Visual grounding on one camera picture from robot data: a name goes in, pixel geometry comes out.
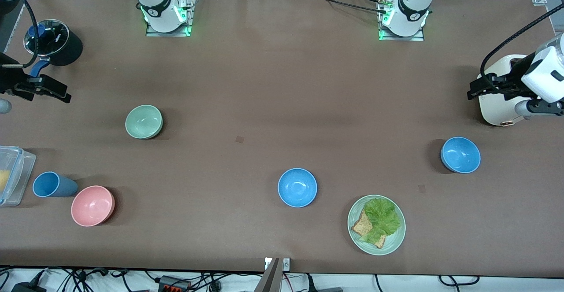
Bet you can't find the blue bowl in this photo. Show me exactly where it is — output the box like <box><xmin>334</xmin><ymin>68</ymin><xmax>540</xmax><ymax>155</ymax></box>
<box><xmin>441</xmin><ymin>137</ymin><xmax>481</xmax><ymax>174</ymax></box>
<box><xmin>278</xmin><ymin>168</ymin><xmax>318</xmax><ymax>208</ymax></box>

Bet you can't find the green bowl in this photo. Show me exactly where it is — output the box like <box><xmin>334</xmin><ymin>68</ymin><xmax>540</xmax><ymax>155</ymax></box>
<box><xmin>125</xmin><ymin>104</ymin><xmax>163</xmax><ymax>140</ymax></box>

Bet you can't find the pink bowl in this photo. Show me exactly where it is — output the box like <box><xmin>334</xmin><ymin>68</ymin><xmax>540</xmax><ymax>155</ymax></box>
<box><xmin>71</xmin><ymin>185</ymin><xmax>115</xmax><ymax>227</ymax></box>

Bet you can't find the white toaster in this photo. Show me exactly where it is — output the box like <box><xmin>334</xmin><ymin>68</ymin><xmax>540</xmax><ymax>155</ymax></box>
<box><xmin>478</xmin><ymin>54</ymin><xmax>542</xmax><ymax>127</ymax></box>

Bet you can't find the glass pot lid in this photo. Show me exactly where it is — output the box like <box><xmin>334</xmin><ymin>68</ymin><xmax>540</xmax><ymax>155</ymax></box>
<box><xmin>23</xmin><ymin>19</ymin><xmax>70</xmax><ymax>57</ymax></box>

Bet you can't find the clear plastic food container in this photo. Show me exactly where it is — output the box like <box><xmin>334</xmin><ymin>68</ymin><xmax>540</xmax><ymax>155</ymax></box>
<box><xmin>0</xmin><ymin>146</ymin><xmax>37</xmax><ymax>207</ymax></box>

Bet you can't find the blue plastic cup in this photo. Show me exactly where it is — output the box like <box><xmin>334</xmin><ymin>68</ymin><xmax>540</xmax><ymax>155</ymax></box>
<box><xmin>33</xmin><ymin>171</ymin><xmax>79</xmax><ymax>198</ymax></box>

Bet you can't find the green lettuce leaf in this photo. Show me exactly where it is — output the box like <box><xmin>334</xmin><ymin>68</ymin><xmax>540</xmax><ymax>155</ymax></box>
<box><xmin>359</xmin><ymin>198</ymin><xmax>401</xmax><ymax>245</ymax></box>

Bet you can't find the pale green plate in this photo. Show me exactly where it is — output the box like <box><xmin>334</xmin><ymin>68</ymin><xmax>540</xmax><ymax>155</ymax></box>
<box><xmin>347</xmin><ymin>194</ymin><xmax>406</xmax><ymax>256</ymax></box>

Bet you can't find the toasted bread slice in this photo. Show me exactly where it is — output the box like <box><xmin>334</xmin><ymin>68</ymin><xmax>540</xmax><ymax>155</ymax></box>
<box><xmin>351</xmin><ymin>209</ymin><xmax>387</xmax><ymax>249</ymax></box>

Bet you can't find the black plug block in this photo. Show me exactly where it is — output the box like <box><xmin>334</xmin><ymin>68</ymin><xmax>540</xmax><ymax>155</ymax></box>
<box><xmin>11</xmin><ymin>271</ymin><xmax>47</xmax><ymax>292</ymax></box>

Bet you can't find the black orange power adapter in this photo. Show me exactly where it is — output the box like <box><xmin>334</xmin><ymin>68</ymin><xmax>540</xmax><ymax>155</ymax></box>
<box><xmin>159</xmin><ymin>275</ymin><xmax>191</xmax><ymax>292</ymax></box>

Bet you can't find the dark wedge shaped bar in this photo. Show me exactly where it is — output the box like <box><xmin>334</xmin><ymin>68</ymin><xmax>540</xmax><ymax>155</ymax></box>
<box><xmin>253</xmin><ymin>258</ymin><xmax>281</xmax><ymax>292</ymax></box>

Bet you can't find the black pot with blue handle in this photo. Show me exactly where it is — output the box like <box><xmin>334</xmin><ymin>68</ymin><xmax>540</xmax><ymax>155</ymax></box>
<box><xmin>23</xmin><ymin>19</ymin><xmax>83</xmax><ymax>79</ymax></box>

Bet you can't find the black braided cable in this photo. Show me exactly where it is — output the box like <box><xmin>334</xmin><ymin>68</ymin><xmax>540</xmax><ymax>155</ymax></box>
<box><xmin>286</xmin><ymin>0</ymin><xmax>388</xmax><ymax>14</ymax></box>

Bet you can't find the black looped floor cable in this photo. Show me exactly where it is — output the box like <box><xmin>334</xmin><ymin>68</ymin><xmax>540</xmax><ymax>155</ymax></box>
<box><xmin>438</xmin><ymin>275</ymin><xmax>481</xmax><ymax>286</ymax></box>

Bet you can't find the small metal bracket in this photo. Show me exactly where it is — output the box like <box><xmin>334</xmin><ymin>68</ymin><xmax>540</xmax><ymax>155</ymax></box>
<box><xmin>264</xmin><ymin>258</ymin><xmax>290</xmax><ymax>271</ymax></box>

